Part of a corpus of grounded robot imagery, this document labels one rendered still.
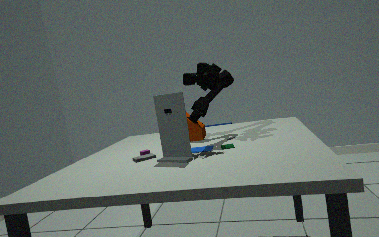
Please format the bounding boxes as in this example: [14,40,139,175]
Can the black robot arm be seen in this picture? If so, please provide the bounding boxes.
[187,63,234,123]

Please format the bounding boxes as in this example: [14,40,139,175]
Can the small purple block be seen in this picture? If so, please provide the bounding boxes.
[140,149,150,155]

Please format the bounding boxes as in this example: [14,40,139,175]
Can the green flat rectangle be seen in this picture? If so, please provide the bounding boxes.
[221,143,235,149]

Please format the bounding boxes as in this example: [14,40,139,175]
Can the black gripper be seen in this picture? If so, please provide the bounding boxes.
[183,72,219,86]

